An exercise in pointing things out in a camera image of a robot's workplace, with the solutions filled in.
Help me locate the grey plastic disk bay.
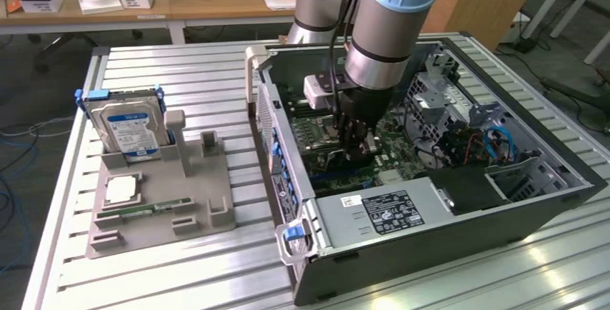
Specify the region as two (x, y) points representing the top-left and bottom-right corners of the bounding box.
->
(485, 155), (573, 204)

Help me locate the CPU socket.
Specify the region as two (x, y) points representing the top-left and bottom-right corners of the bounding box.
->
(318, 113), (341, 145)

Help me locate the green motherboard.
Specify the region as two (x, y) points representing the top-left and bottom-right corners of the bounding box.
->
(279, 84), (430, 199)

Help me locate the wooden desk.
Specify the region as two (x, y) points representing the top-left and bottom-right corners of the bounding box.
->
(0, 0), (430, 36)

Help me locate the blue floor cable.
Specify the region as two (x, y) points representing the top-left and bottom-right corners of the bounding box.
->
(0, 138), (40, 275)

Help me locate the white box with black lid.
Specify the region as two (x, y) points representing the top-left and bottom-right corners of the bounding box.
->
(12, 0), (64, 14)

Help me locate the hard disk with blue carrier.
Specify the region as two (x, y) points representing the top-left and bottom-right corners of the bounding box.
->
(74, 87), (176, 164)

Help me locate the silver CPU chip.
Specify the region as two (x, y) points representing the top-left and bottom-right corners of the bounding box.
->
(103, 176), (143, 206)

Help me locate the grey power supply unit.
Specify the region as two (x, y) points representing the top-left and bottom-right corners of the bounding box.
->
(305, 177), (458, 251)

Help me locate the blue wire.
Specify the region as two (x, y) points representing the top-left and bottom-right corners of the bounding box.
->
(482, 125), (521, 165)

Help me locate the white floor cable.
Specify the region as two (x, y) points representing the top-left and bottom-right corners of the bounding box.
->
(0, 116), (79, 139)

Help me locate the white square holder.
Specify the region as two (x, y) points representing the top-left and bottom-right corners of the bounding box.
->
(76, 0), (124, 16)

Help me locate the black open PC case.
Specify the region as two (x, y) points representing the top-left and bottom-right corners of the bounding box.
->
(245, 36), (598, 307)

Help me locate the black floor box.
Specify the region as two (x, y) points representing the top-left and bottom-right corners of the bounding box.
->
(511, 37), (537, 54)

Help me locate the wooden cabinet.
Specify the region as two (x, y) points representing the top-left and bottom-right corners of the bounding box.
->
(422, 0), (548, 51)

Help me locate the green RAM stick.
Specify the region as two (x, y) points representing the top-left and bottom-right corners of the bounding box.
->
(98, 199), (195, 219)

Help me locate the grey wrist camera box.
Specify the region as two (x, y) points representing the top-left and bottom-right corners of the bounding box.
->
(303, 74), (347, 110)

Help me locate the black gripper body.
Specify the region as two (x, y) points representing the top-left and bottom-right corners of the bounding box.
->
(331, 86), (394, 138)

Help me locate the white table frame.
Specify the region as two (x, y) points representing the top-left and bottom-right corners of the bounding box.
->
(521, 0), (610, 65)

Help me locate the red and black wire bundle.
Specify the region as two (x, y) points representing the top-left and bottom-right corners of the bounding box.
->
(438, 127), (487, 166)

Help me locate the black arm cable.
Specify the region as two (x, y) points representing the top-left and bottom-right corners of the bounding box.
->
(327, 0), (359, 125)

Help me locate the grey parts rack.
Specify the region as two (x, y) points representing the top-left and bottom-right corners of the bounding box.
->
(84, 109), (239, 260)

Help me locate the perforated metal disk bay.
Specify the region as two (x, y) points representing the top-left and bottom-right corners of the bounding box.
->
(405, 72), (478, 136)

